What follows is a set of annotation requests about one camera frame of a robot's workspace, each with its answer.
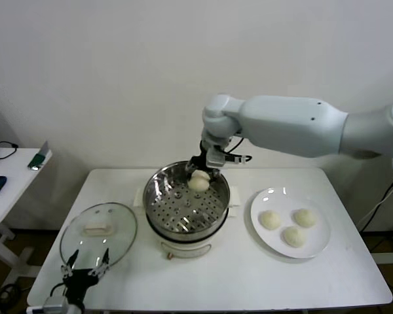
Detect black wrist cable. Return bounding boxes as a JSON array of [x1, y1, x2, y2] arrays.
[[50, 281, 68, 299], [227, 135, 247, 155]]

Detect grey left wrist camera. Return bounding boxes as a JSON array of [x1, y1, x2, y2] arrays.
[[28, 295, 70, 314]]

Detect white steamed baozi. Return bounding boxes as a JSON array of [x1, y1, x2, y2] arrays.
[[187, 169, 212, 193], [293, 208, 317, 229], [282, 226, 307, 248], [259, 210, 282, 230]]

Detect white electric cooker base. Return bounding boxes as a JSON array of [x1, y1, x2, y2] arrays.
[[146, 205, 239, 262]]

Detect white round plate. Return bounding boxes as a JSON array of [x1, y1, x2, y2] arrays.
[[250, 187, 332, 260]]

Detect green handheld device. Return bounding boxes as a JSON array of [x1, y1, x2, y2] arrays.
[[28, 141, 50, 171]]

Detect black cable with plug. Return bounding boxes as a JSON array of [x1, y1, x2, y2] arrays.
[[0, 141, 20, 161]]

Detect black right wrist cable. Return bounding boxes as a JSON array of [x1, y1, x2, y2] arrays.
[[227, 135, 247, 155]]

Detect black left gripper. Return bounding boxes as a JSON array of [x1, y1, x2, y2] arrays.
[[60, 247, 111, 304]]

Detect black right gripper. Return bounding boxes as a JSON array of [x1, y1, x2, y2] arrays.
[[185, 137, 232, 180]]

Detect black floor cable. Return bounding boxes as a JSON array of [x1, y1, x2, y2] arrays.
[[0, 283, 23, 308]]

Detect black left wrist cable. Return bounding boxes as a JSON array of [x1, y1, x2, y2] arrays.
[[50, 281, 68, 299]]

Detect glass lid with cream handle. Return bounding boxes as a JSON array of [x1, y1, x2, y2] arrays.
[[59, 202, 138, 274]]

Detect white side table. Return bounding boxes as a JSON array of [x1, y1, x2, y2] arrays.
[[0, 148, 53, 288]]

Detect white hanging cable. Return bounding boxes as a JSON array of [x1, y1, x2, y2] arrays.
[[356, 183, 393, 226]]

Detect steel steamer basket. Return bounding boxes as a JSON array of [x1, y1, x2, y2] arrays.
[[133, 160, 242, 241]]

